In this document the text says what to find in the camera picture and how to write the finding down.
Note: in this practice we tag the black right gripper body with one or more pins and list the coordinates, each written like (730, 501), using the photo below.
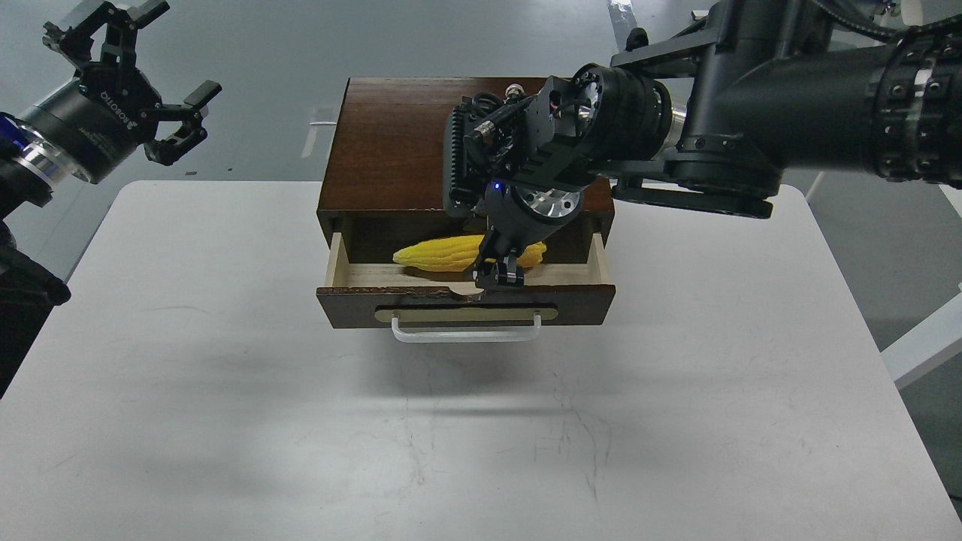
(518, 217)

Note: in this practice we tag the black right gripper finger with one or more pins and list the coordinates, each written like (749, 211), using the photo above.
(485, 273)
(514, 273)

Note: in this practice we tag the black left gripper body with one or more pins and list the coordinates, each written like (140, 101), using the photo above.
(96, 118)

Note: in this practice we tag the yellow corn cob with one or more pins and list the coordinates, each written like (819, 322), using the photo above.
(442, 255)

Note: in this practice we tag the wooden drawer with white handle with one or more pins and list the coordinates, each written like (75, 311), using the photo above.
(417, 309)

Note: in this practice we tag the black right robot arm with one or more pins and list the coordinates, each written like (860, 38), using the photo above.
(708, 121)

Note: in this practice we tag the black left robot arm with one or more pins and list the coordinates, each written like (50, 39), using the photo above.
(33, 170)

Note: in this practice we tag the dark wooden drawer cabinet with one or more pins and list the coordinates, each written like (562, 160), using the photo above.
(382, 188)

